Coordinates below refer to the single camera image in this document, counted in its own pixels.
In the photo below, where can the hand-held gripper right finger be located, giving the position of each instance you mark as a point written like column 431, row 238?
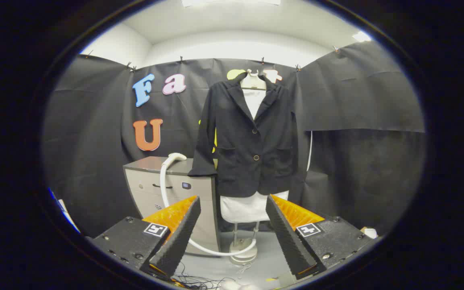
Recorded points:
column 286, row 237

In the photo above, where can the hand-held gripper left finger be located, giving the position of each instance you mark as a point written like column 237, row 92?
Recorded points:
column 181, row 237

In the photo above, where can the white garment steamer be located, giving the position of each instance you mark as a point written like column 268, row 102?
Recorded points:
column 175, row 157

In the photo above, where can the black jacket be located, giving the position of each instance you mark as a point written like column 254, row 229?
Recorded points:
column 248, row 153

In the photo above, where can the white mannequin torso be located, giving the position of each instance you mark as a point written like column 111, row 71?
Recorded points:
column 248, row 209

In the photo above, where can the grey cabinet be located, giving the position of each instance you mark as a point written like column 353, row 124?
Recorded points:
column 147, row 185

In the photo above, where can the white box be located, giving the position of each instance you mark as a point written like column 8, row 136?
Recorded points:
column 371, row 232

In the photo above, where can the white sheet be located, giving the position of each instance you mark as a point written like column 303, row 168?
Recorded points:
column 63, row 211

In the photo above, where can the black backdrop cloth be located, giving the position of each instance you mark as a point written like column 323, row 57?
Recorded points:
column 361, row 100

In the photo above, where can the ceiling light panel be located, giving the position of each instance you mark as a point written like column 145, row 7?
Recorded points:
column 361, row 36
column 232, row 2

